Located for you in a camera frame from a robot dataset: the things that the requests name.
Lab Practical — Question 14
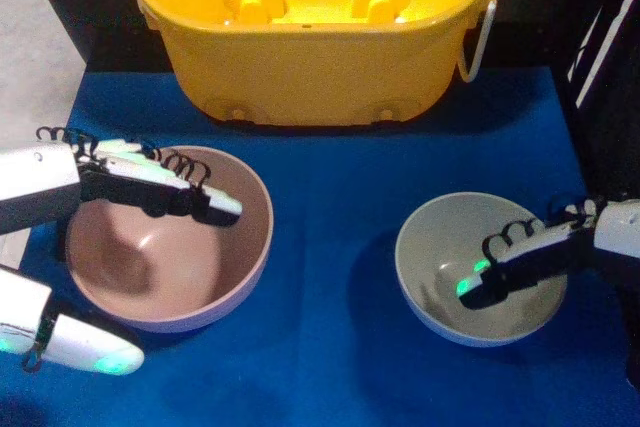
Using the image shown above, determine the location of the large pink bowl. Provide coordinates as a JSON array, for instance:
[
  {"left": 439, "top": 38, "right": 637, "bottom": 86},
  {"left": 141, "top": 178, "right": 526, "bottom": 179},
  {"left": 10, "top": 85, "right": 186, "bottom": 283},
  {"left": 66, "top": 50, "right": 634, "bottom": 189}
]
[{"left": 64, "top": 145, "right": 275, "bottom": 334}]

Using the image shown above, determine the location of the blue table cloth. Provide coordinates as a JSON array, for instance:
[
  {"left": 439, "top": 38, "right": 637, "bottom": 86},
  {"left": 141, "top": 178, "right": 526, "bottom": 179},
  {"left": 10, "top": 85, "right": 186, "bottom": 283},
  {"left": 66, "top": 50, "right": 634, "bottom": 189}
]
[{"left": 0, "top": 68, "right": 632, "bottom": 427}]

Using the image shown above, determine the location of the yellow plastic bucket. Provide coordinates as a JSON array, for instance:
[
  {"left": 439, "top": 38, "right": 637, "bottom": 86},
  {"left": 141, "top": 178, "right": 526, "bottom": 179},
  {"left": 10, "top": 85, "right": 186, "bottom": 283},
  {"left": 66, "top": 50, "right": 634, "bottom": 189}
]
[{"left": 128, "top": 0, "right": 496, "bottom": 128}]

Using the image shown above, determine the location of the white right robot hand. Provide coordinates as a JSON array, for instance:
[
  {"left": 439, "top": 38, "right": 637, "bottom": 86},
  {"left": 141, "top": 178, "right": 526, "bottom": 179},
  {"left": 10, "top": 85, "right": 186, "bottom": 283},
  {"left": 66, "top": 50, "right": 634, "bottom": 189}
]
[{"left": 457, "top": 194, "right": 640, "bottom": 311}]

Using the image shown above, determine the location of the black stand with white stripes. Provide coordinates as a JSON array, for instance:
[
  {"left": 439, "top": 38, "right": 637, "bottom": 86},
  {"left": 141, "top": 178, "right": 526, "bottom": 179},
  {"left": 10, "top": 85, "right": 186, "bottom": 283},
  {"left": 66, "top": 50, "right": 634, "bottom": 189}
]
[{"left": 552, "top": 0, "right": 640, "bottom": 208}]

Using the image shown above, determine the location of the small grey bowl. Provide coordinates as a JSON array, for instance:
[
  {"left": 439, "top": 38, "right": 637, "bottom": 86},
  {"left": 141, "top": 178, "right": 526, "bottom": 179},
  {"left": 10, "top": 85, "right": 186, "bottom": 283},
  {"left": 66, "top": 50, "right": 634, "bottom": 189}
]
[{"left": 394, "top": 191, "right": 569, "bottom": 348}]

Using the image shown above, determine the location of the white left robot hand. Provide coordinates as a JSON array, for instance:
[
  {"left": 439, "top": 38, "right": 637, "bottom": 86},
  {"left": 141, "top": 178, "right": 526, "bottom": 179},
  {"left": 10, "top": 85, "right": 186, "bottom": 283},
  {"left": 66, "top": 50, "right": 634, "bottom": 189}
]
[{"left": 0, "top": 125, "right": 245, "bottom": 378}]

